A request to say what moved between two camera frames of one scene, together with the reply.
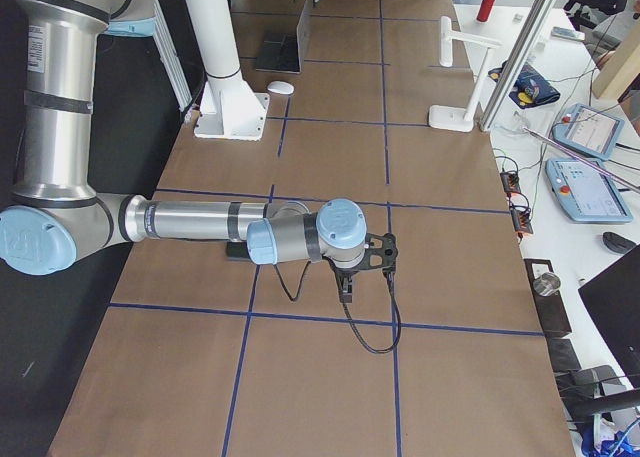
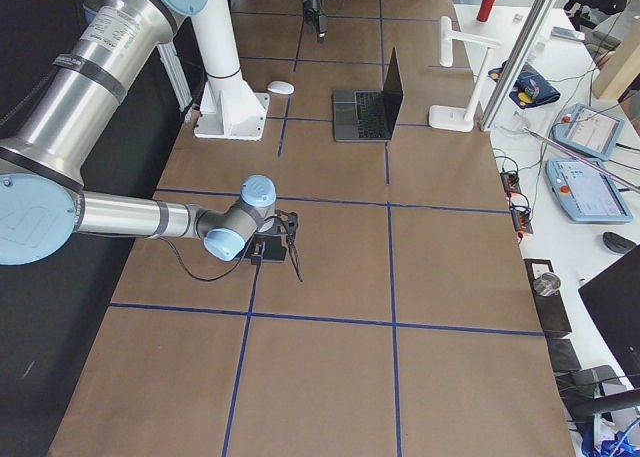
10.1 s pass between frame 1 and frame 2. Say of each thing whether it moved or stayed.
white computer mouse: stayed
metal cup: stayed
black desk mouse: stayed
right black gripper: moved
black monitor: stayed
